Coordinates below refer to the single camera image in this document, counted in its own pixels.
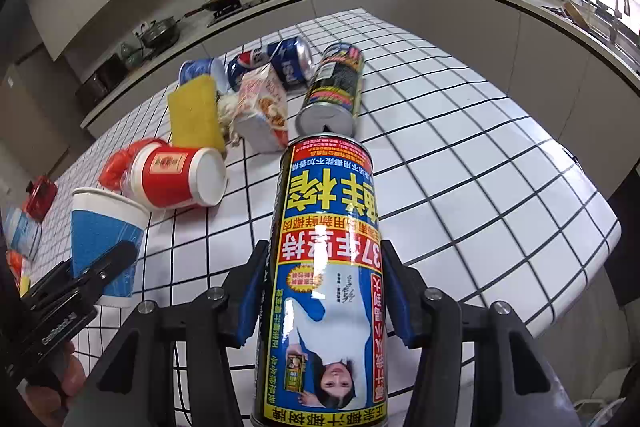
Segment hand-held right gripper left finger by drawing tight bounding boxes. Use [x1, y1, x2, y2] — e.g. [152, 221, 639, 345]
[62, 239, 273, 427]

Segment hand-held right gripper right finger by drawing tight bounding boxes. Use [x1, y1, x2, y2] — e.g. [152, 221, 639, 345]
[372, 249, 571, 427]

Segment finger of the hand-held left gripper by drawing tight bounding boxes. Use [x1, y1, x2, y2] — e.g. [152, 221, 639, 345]
[65, 241, 138, 308]
[20, 259, 73, 303]

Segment blue white paper cup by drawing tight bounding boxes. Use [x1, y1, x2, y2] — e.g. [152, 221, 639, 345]
[70, 187, 151, 299]

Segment yellow black juice can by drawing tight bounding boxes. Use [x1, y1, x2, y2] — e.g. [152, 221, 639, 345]
[250, 134, 385, 427]

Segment orange plastic bag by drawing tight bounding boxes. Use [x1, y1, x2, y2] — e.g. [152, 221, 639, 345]
[98, 138, 168, 192]

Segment steel wool scrubber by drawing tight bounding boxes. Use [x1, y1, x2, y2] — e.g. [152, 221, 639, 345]
[216, 89, 246, 146]

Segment person's left hand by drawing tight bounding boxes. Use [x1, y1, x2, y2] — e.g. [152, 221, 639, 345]
[24, 341, 90, 414]

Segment red packet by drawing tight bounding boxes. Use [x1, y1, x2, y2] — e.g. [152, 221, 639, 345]
[6, 251, 27, 279]

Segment white blue-label jar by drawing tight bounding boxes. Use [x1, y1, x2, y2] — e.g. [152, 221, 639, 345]
[0, 207, 43, 260]

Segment red plastic container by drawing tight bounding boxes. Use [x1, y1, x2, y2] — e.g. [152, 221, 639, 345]
[22, 176, 58, 223]

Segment red white instant cup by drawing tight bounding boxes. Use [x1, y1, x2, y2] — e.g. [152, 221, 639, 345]
[122, 142, 228, 210]

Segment grey tall cabinet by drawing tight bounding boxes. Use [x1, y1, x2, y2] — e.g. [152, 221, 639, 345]
[0, 42, 93, 188]

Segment yellow scouring sponge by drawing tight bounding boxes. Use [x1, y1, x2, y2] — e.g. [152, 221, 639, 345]
[166, 75, 228, 155]

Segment dark cooking pot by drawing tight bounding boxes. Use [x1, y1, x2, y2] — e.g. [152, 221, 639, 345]
[75, 54, 128, 102]

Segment printed food carton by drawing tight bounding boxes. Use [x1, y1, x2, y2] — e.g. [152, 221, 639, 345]
[234, 63, 290, 152]

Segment green teapot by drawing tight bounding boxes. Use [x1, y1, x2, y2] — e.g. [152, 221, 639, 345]
[119, 43, 146, 70]

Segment blue round tub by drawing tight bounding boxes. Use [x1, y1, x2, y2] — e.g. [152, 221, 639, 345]
[178, 58, 228, 88]

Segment black yellow drink can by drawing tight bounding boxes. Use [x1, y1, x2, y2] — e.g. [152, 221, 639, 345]
[295, 42, 365, 142]

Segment pot with glass lid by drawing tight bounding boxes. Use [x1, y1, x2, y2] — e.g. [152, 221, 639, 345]
[134, 17, 181, 50]

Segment blue cola can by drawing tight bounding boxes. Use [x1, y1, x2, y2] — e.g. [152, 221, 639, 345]
[226, 36, 317, 94]

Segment sink faucet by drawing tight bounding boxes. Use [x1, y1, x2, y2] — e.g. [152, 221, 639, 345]
[607, 7, 623, 42]

